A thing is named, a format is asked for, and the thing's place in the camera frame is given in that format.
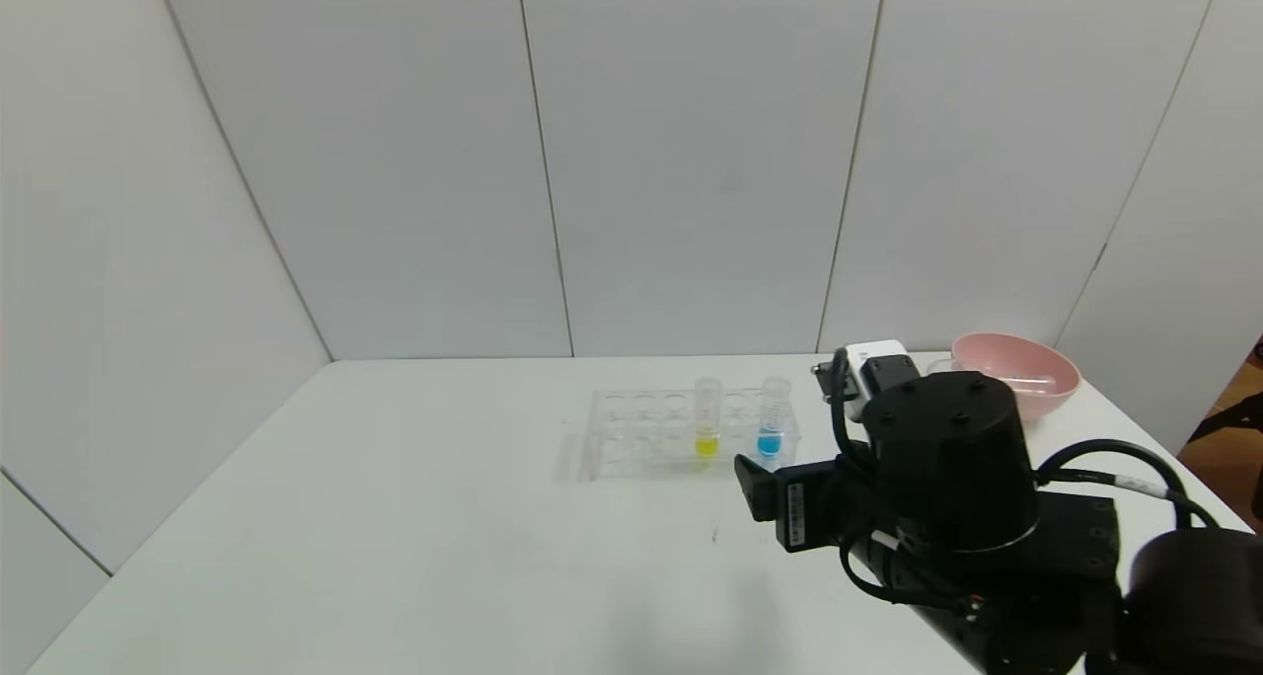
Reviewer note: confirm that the clear plastic beaker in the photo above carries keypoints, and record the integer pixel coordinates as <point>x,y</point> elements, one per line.
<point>942,364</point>

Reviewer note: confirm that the black stand leg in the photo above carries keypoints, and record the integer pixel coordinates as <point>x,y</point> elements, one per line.
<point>1233,415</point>

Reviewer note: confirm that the clear acrylic test tube rack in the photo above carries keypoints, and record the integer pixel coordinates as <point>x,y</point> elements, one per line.
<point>651,428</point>

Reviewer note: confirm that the pink bowl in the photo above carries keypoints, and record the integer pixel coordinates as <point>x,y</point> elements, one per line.
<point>1046,359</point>

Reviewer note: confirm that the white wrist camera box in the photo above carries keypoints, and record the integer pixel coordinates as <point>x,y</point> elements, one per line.
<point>858,384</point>

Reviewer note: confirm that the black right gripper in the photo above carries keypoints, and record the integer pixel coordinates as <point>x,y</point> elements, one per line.
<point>797,508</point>

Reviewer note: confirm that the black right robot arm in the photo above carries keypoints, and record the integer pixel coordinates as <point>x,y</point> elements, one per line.
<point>1076,537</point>

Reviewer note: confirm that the test tube with red pigment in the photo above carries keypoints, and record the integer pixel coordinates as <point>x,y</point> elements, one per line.
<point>1031,384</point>

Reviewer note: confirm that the test tube with blue pigment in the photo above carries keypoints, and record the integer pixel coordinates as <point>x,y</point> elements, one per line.
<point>773,423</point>

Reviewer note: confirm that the test tube with yellow pigment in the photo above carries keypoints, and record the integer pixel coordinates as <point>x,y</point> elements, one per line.
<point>706,428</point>

